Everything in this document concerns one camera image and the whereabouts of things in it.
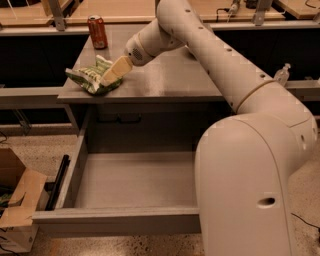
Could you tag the black drawer slide rail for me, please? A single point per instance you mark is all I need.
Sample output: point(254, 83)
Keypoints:
point(53, 188)

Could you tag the grey cabinet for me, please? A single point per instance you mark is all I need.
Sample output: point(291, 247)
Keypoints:
point(167, 105)

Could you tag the open grey top drawer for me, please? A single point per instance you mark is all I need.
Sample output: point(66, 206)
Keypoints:
point(133, 176)

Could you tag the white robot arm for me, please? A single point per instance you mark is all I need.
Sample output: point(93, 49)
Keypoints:
point(243, 162)

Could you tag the red soda can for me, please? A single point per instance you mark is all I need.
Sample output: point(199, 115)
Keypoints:
point(97, 31)

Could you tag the cardboard box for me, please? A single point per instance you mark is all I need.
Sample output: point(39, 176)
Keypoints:
point(22, 194)

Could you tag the green jalapeno chip bag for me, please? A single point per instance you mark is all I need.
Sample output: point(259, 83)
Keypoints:
point(90, 78)

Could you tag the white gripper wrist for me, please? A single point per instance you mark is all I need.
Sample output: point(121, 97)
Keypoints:
point(134, 50)

